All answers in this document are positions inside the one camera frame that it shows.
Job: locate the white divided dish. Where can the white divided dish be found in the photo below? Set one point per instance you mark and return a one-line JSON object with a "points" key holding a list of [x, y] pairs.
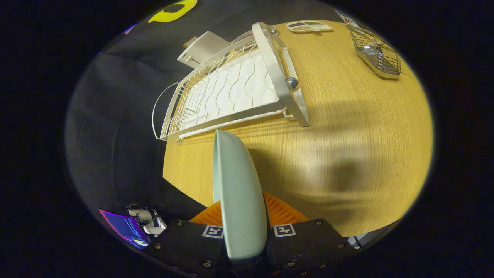
{"points": [[322, 27]]}

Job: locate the purple lit screen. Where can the purple lit screen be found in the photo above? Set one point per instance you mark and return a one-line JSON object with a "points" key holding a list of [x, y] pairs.
{"points": [[125, 227]]}

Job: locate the black backdrop cloth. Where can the black backdrop cloth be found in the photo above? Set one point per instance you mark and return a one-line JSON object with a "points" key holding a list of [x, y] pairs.
{"points": [[115, 116]]}

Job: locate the white green label bottle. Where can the white green label bottle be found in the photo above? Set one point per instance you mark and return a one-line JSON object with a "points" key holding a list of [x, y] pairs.
{"points": [[347, 18]]}

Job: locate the pale green plate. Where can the pale green plate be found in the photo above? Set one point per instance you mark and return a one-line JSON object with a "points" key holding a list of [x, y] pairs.
{"points": [[239, 193]]}

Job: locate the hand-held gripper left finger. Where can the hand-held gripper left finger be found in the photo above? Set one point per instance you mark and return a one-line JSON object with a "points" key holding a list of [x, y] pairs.
{"points": [[185, 243]]}

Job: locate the toast slice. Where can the toast slice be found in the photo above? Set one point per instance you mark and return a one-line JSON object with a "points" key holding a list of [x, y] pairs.
{"points": [[190, 41]]}

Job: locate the pile of yellow soybeans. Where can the pile of yellow soybeans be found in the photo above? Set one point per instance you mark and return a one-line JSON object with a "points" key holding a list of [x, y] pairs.
{"points": [[301, 28]]}

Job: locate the pile of dark beans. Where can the pile of dark beans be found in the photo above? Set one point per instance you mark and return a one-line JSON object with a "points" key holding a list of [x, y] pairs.
{"points": [[296, 24]]}

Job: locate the white drip tray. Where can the white drip tray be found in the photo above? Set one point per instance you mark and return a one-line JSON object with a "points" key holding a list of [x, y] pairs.
{"points": [[247, 88]]}

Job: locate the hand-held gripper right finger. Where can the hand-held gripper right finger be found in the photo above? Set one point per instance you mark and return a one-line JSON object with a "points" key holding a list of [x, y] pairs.
{"points": [[305, 243]]}

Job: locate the white toaster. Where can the white toaster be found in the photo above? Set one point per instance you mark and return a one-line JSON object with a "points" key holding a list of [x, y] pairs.
{"points": [[208, 46]]}

